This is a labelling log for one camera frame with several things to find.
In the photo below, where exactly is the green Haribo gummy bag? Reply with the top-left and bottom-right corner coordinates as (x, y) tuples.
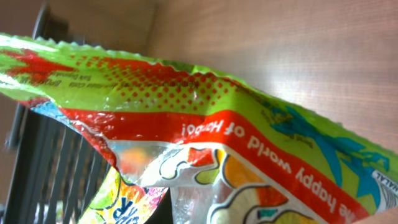
(1, 34), (397, 223)

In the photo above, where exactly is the grey plastic mesh basket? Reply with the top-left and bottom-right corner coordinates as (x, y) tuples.
(0, 2), (113, 224)

